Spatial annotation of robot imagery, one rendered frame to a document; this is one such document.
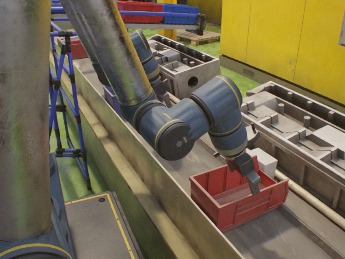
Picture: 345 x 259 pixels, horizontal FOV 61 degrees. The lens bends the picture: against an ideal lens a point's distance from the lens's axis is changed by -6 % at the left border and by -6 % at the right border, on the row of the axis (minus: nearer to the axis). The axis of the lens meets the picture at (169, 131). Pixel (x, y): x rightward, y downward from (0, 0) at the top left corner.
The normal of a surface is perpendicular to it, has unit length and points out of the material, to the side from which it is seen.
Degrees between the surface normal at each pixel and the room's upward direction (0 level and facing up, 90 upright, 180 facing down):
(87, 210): 0
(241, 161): 25
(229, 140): 102
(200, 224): 89
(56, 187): 0
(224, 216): 92
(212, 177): 88
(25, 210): 92
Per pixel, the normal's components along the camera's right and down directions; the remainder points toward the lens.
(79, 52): 0.46, 0.45
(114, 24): 0.76, 0.18
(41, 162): 0.94, 0.26
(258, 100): -0.15, -0.83
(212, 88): -0.21, -0.55
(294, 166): -0.88, 0.36
